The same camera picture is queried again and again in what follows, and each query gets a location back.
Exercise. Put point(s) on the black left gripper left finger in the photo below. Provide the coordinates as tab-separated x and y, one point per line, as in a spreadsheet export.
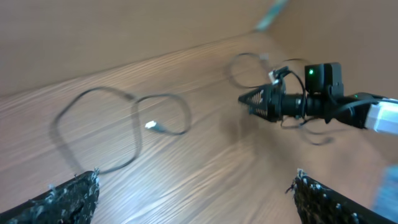
74	201

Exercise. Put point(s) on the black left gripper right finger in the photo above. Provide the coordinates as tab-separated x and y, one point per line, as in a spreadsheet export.
317	203

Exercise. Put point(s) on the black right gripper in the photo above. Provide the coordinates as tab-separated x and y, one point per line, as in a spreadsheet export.
276	103

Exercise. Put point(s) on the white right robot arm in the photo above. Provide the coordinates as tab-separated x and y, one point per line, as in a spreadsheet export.
323	98

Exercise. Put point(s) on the colourful patterned cloth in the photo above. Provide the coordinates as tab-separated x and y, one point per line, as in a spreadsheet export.
385	203

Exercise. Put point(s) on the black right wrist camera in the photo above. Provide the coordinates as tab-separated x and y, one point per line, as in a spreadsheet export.
324	78

